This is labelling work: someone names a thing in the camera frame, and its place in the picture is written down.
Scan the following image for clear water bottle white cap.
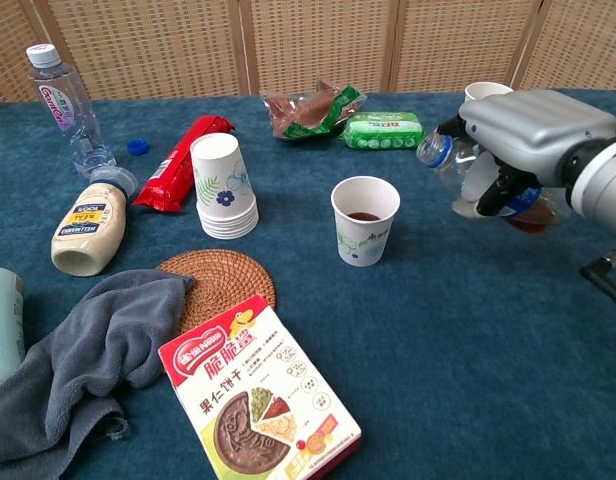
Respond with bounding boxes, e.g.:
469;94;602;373
25;43;118;177

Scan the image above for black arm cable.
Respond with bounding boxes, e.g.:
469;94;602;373
580;244;616;309

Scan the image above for red biscuit packet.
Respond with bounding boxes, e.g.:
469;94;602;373
131;114;236;214

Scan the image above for wicker folding screen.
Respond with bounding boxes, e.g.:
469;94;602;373
0;0;616;104

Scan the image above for round rattan coaster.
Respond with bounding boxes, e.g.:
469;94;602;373
156;248;277;336

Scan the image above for green snack packet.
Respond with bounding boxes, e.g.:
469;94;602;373
339;111;428;151

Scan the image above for cream mayonnaise squeeze bottle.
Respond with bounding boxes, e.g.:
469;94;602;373
50;166;138;278

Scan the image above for clear bag of brown beans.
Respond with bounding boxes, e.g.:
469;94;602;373
261;79;368;144

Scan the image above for paper cup blue flower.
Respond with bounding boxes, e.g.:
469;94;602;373
463;81;514;104

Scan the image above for red white biscuit box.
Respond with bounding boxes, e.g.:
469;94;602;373
157;293;363;480

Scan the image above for grey towel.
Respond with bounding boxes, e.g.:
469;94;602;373
0;269;196;480

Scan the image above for white bottle light blue label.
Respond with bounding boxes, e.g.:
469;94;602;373
0;265;27;381

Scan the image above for small water bottle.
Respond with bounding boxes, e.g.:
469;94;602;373
416;130;572;234

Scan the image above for stack of inverted paper cups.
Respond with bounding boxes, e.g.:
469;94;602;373
189;132;260;240

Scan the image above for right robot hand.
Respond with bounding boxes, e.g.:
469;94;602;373
432;89;616;220

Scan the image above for paper cup green print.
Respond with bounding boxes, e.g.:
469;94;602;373
330;175;401;268

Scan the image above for blue table cloth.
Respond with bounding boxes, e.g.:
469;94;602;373
0;88;616;480

